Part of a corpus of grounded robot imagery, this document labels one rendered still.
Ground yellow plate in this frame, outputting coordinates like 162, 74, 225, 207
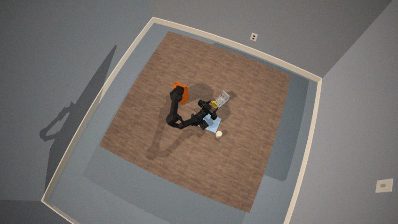
211, 101, 218, 108

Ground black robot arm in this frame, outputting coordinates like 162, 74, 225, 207
166, 85, 212, 130

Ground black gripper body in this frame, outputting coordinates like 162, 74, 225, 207
198, 99, 217, 120

